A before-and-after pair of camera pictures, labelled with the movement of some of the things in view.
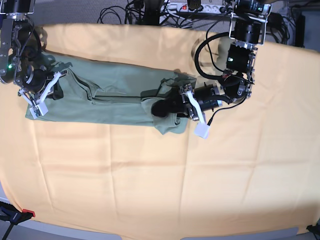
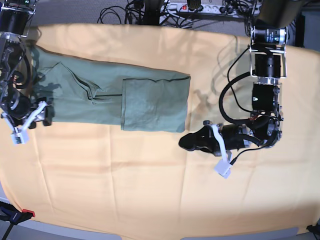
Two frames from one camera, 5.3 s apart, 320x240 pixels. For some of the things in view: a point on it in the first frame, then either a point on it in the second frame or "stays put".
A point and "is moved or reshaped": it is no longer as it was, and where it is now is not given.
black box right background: [300, 25] stays put
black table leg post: [152, 10] stays put
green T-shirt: [109, 94] is moved or reshaped
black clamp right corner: [315, 229] stays put
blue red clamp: [9, 213] stays put
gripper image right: [175, 103] -> [205, 139]
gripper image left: [34, 79] -> [20, 107]
